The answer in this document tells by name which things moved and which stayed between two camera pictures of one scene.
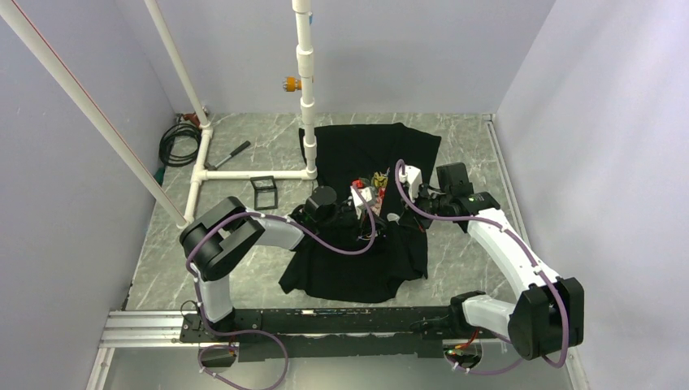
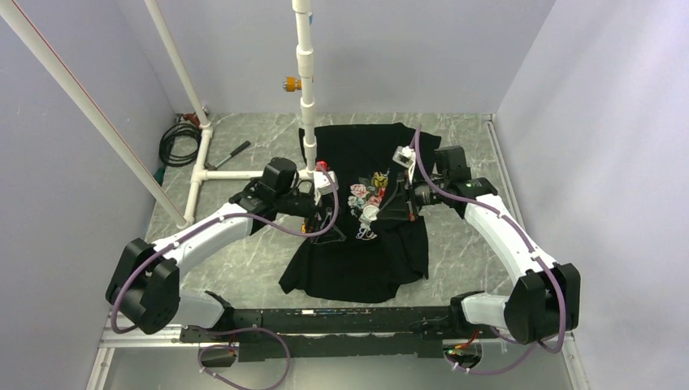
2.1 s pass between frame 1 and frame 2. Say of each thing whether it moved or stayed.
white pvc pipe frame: stayed
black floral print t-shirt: stayed
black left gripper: moved
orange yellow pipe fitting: stayed
